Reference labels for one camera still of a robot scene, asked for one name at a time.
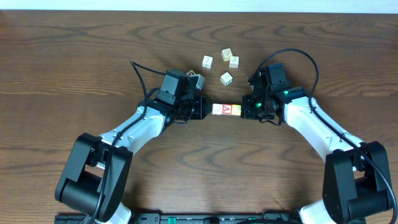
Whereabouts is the red letter A block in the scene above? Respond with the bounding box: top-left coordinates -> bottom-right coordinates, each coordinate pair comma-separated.
222,104 -> 233,114

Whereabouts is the white and yellow block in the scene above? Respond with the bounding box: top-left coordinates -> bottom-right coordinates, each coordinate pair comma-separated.
231,105 -> 242,116

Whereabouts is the yellow-green pattern block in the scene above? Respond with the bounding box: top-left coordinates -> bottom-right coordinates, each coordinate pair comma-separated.
221,48 -> 233,62

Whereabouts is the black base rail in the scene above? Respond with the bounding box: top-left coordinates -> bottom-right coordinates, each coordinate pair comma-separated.
54,212 -> 302,224

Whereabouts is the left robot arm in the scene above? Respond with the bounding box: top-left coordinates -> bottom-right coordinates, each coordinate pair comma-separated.
55,96 -> 211,223

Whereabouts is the white block red circle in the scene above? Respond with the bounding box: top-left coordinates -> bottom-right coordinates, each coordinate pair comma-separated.
187,70 -> 196,77

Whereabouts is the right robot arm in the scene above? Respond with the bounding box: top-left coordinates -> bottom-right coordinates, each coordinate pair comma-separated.
241,88 -> 397,223

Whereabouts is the right black cable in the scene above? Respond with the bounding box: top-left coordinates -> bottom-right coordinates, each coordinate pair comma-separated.
248,48 -> 398,218

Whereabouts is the white block green side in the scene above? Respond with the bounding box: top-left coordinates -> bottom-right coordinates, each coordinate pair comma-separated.
220,72 -> 233,86

